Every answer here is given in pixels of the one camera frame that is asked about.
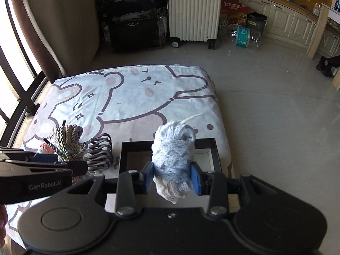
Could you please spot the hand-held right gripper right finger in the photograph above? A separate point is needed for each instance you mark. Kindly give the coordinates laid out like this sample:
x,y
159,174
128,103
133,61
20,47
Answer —
x,y
197,179

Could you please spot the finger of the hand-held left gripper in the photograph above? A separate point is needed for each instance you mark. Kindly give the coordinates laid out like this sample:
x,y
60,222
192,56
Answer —
x,y
45,158
78,168

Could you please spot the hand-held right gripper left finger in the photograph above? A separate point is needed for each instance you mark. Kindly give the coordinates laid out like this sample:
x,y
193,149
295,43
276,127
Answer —
x,y
148,178

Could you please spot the small pink knitted item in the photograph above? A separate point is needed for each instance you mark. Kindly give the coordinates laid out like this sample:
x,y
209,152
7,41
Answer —
x,y
45,147

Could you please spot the grey spiral coil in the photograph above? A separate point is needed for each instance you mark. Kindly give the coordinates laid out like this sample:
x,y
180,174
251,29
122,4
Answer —
x,y
99,151

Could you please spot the black storage box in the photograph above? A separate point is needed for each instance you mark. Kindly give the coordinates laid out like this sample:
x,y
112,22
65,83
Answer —
x,y
132,146

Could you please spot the light blue yarn ball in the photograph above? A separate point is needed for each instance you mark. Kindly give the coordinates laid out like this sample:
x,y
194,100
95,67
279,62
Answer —
x,y
172,151

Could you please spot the printed cartoon blanket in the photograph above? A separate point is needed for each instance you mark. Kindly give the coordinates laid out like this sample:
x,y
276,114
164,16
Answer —
x,y
132,98

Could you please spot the black window railing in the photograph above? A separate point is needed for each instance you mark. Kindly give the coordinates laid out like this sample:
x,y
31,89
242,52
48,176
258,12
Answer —
x,y
16,58

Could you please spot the small plastic bottle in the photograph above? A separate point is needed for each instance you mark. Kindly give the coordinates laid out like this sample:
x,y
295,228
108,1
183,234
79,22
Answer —
x,y
106,34

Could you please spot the brown and beige curtain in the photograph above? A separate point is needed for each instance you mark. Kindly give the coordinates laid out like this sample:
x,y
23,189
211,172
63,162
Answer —
x,y
66,18

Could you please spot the black luggage bag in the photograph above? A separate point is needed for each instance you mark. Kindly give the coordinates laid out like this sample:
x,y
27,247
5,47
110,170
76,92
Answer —
x,y
132,32

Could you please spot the plastic water bottle pack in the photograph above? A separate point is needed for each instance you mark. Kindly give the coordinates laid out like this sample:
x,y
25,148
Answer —
x,y
243,37

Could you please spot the white ribbed suitcase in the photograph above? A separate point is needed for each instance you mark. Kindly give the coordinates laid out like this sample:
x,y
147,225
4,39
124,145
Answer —
x,y
191,10

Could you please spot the black trash bin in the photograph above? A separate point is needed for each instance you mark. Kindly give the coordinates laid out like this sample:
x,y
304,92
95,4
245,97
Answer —
x,y
256,21

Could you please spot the red cardboard box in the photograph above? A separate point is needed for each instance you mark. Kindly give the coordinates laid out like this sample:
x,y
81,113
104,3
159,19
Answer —
x,y
231,8

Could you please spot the cream kitchen cabinets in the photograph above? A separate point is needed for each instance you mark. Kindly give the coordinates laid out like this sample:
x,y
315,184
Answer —
x,y
281,18

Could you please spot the clear plastic bag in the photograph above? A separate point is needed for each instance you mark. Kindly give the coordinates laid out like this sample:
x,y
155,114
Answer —
x,y
316,8

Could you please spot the wooden post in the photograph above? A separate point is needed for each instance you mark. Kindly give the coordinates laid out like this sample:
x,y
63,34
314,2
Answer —
x,y
318,32

